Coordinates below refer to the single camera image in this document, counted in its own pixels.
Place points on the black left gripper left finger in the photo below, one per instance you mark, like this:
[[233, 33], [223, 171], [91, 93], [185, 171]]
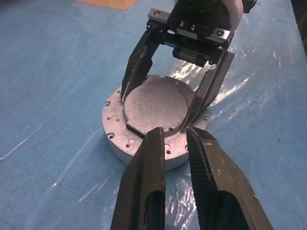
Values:
[[146, 182]]

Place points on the round silver metal disc part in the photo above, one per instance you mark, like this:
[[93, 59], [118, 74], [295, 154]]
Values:
[[153, 107]]

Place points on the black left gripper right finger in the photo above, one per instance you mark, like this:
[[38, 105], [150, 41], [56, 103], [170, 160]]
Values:
[[220, 182]]

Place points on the blue table mat plastic film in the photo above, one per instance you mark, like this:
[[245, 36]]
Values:
[[60, 95]]

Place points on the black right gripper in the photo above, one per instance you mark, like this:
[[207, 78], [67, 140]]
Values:
[[192, 31]]

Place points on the silver motor housing copper windings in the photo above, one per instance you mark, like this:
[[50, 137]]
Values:
[[120, 151]]

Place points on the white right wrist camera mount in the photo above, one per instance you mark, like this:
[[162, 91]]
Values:
[[233, 14]]

